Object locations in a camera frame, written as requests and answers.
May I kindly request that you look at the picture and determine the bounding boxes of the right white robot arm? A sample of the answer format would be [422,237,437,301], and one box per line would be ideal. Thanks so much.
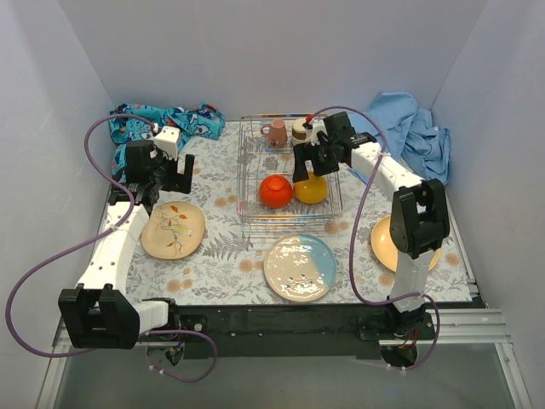
[292,107,450,339]

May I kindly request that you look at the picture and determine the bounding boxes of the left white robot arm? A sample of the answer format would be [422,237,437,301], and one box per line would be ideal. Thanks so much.
[58,136,194,349]

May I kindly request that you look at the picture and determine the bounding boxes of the wire dish rack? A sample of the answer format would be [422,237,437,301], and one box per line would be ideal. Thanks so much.
[237,113,343,226]

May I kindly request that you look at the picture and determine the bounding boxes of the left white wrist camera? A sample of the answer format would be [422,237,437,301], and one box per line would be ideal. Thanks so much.
[153,126,181,160]

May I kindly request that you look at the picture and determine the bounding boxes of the pink mug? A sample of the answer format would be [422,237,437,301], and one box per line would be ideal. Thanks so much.
[260,118,288,147]

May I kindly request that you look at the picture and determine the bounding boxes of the aluminium frame rail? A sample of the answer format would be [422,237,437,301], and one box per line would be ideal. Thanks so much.
[37,305,531,408]

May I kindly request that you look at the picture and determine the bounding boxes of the beige bird pattern plate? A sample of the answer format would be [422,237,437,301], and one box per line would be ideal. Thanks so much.
[141,201,205,260]

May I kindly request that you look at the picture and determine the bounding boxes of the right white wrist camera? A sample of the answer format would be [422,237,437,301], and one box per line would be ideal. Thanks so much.
[303,116,325,146]

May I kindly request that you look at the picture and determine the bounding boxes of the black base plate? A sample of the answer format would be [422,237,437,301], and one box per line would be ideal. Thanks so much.
[127,302,437,361]

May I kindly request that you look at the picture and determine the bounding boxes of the light blue shirt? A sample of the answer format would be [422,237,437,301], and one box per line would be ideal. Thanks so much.
[366,92,451,184]

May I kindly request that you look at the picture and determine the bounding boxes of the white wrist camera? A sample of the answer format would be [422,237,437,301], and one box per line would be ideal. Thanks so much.
[303,116,325,146]
[153,126,181,160]

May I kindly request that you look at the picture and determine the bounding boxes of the blue shark pattern cloth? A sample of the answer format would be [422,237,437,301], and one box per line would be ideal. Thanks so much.
[108,104,225,176]

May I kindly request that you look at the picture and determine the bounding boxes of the yellow bowl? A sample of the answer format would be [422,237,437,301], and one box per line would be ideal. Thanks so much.
[294,172,328,205]

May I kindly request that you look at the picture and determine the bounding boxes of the steel tumbler cup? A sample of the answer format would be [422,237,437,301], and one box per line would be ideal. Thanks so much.
[291,118,312,145]

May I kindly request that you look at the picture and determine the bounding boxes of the red orange bowl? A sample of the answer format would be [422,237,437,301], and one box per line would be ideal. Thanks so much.
[259,175,293,209]

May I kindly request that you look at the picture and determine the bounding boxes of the beige and blue plate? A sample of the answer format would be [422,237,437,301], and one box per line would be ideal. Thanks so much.
[263,233,337,303]

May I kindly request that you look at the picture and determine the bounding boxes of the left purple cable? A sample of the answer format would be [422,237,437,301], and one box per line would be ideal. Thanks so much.
[4,113,218,383]

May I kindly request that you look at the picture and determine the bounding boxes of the floral table mat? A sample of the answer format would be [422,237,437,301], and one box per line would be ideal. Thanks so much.
[80,118,482,307]

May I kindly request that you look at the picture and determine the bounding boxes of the plain orange plate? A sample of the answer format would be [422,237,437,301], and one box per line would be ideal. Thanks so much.
[370,216,440,272]

